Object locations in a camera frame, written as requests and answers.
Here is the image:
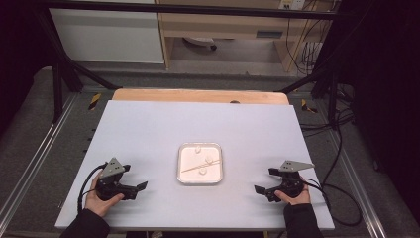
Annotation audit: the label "aluminium rail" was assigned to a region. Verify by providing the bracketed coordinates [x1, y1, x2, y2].
[324, 130, 388, 238]
[0, 93, 79, 230]

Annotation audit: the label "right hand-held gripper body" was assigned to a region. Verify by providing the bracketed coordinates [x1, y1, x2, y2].
[276, 160, 316, 198]

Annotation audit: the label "yellow black tape marker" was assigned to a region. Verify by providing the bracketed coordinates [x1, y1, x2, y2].
[300, 98, 318, 115]
[87, 92, 102, 112]

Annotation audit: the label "white table board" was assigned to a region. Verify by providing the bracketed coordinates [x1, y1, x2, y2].
[54, 100, 336, 232]

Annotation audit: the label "chair base with wheel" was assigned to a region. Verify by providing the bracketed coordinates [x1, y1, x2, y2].
[181, 36, 218, 52]

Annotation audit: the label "wooden table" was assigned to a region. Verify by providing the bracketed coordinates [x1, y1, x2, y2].
[111, 87, 290, 106]

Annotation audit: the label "person's right hand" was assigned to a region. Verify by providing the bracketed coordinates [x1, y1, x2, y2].
[273, 183, 312, 207]

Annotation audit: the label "thin wooden skewer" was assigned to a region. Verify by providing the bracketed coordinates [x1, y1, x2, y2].
[180, 159, 222, 175]

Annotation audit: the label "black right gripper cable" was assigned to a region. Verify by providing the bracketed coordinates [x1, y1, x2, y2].
[301, 178, 363, 228]

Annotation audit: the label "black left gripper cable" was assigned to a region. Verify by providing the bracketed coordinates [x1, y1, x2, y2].
[76, 163, 109, 213]

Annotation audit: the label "light wooden desk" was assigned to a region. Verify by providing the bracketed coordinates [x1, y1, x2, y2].
[155, 0, 335, 72]

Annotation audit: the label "black floor cables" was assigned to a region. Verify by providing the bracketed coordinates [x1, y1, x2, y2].
[298, 83, 357, 139]

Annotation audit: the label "person's left hand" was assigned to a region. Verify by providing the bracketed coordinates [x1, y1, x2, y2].
[84, 173, 126, 218]

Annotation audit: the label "hanging black cables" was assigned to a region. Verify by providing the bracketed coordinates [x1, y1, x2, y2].
[284, 0, 327, 76]

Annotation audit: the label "white power strip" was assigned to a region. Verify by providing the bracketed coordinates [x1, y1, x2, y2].
[278, 0, 306, 11]

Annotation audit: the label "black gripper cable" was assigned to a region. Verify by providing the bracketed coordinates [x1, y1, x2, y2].
[301, 178, 363, 228]
[76, 163, 109, 213]

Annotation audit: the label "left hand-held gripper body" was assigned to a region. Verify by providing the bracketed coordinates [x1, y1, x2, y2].
[95, 157, 139, 202]

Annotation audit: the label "white cabinet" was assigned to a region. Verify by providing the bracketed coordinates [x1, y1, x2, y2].
[49, 0, 165, 64]

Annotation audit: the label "black curtain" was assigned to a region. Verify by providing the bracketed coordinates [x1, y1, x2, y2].
[336, 0, 420, 226]
[0, 0, 54, 134]

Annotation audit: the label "square metal tray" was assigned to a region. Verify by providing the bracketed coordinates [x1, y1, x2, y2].
[176, 142, 225, 185]

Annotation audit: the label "black metal frame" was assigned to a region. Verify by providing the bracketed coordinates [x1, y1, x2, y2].
[33, 0, 342, 124]

